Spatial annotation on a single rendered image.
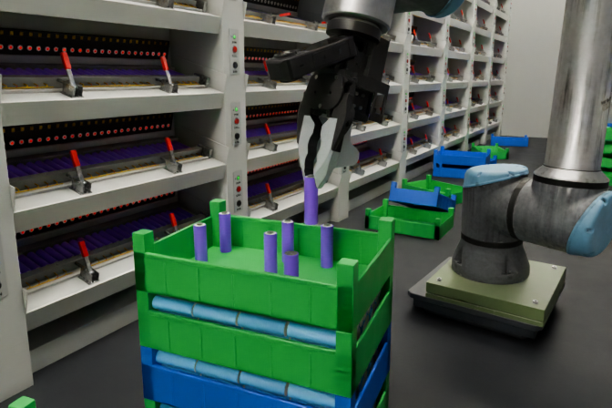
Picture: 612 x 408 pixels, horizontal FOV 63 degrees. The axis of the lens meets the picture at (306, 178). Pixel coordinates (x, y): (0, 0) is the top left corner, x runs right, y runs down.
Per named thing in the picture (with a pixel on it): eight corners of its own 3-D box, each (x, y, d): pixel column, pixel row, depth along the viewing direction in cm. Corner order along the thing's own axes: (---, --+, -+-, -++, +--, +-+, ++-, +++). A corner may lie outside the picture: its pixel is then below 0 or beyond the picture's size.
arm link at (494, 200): (482, 219, 139) (485, 157, 135) (543, 234, 126) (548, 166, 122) (448, 231, 130) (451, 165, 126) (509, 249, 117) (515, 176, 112)
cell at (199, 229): (209, 264, 75) (209, 221, 74) (203, 268, 73) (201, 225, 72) (199, 262, 76) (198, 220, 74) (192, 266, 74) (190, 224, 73)
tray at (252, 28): (338, 45, 195) (343, 21, 192) (240, 35, 144) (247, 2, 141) (295, 34, 204) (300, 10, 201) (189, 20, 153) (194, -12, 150)
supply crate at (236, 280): (393, 270, 74) (395, 217, 72) (351, 334, 55) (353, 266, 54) (218, 244, 85) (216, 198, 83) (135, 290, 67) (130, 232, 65)
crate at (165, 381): (390, 369, 77) (392, 321, 75) (349, 460, 59) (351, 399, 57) (220, 331, 88) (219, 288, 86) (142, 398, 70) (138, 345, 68)
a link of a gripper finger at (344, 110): (349, 153, 61) (360, 82, 62) (340, 150, 60) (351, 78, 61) (323, 151, 65) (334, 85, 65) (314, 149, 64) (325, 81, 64)
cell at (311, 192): (320, 222, 67) (320, 174, 65) (314, 226, 65) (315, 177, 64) (307, 220, 67) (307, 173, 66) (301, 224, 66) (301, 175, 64)
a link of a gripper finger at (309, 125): (334, 189, 69) (351, 124, 68) (300, 184, 65) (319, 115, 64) (321, 184, 71) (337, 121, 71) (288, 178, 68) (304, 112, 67)
